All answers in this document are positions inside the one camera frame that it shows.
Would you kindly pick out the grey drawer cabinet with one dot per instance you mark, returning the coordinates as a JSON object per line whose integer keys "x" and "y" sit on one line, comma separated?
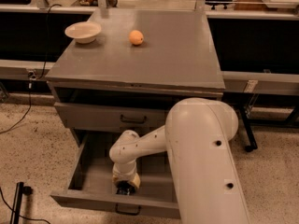
{"x": 176, "y": 60}

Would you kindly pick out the orange fruit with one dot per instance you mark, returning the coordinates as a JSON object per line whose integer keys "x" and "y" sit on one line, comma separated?
{"x": 136, "y": 37}

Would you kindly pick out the black stand leg right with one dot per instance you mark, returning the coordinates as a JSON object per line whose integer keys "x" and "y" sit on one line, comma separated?
{"x": 252, "y": 145}

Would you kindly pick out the white ceramic bowl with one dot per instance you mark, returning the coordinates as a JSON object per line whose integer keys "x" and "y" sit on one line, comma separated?
{"x": 83, "y": 32}

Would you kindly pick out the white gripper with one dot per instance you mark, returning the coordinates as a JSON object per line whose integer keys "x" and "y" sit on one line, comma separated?
{"x": 122, "y": 174}

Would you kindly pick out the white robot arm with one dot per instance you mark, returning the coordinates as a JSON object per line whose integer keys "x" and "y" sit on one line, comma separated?
{"x": 196, "y": 139}

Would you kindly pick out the open grey lower drawer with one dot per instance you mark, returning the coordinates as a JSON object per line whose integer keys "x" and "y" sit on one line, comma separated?
{"x": 90, "y": 184}

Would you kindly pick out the wooden box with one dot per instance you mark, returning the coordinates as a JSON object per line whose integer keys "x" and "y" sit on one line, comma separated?
{"x": 257, "y": 5}

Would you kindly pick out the black stand bottom left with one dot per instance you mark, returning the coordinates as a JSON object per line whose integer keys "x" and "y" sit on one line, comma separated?
{"x": 15, "y": 208}

